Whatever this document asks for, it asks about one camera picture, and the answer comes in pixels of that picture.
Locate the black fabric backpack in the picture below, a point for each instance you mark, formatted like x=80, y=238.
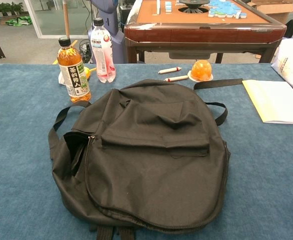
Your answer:
x=149, y=175

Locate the yellow paper booklet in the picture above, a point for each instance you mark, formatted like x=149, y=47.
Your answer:
x=274, y=102

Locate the green and white wrapper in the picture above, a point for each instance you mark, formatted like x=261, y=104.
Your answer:
x=19, y=21

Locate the white marker pen lower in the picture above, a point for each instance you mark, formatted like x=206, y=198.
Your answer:
x=176, y=78

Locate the white marker pen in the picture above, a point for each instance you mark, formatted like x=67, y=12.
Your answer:
x=169, y=70
x=176, y=78

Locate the white marker pen upper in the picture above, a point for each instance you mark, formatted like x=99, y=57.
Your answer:
x=169, y=70

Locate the orange jelly cup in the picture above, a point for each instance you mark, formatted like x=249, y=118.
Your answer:
x=201, y=71

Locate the small yellow plastic object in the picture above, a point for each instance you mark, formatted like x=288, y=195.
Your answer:
x=87, y=72

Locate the pink drink bottle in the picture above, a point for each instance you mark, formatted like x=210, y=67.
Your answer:
x=101, y=55

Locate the amber tea bottle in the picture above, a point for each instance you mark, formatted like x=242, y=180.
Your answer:
x=72, y=75

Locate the brown mahjong table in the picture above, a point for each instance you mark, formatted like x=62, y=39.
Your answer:
x=199, y=32

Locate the white mahjong tile row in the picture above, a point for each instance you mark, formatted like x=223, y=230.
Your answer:
x=158, y=6

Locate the blue mahjong tile stack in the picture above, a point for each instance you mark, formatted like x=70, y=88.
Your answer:
x=168, y=7

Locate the blue grey robot stand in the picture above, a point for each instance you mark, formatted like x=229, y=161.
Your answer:
x=109, y=10

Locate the wooden pole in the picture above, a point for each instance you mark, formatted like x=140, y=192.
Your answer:
x=66, y=17

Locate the blue table cloth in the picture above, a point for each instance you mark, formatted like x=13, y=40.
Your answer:
x=16, y=150

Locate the blue mahjong tile pile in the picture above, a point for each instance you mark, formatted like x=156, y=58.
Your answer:
x=224, y=10

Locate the white plastic tissue pack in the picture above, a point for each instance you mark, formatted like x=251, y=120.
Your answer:
x=292, y=65

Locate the cardboard box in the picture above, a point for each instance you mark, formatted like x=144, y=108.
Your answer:
x=274, y=10

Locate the row of potted plants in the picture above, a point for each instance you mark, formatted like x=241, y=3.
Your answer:
x=4, y=7

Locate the white glass door frame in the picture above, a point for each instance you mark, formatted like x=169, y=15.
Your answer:
x=51, y=36

